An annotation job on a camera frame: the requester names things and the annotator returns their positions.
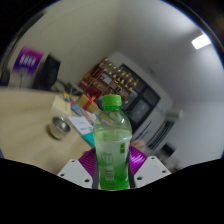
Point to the wooden shelf unit with trophies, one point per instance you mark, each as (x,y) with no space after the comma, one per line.
(110,80)

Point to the yellow gift box red ribbon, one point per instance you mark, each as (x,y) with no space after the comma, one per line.
(87,103)

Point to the purple sign board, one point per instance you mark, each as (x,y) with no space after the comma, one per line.
(28,60)

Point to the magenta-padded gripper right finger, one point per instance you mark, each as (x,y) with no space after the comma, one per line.
(153,170)

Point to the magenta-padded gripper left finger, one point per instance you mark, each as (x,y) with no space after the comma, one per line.
(75,173)

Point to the dark framed glass door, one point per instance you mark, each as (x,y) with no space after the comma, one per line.
(143,100)

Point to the blue patterned booklet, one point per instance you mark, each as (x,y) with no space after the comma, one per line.
(75,108)

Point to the green drink bottle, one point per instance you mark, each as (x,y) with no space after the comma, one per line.
(111,150)

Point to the black office chair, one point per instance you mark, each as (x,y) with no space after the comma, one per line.
(48,73)

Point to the ceiling tube light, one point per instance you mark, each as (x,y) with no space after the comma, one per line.
(201,41)

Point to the white booklet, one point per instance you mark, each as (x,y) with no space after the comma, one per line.
(80,125)

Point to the cream book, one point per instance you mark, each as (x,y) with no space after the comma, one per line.
(60,106)

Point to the white wall air conditioner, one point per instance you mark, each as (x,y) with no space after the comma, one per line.
(173,115)

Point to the pink flowers in white pot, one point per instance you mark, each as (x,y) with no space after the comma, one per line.
(140,146)

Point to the small steel cup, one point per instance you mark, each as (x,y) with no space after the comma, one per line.
(59,127)

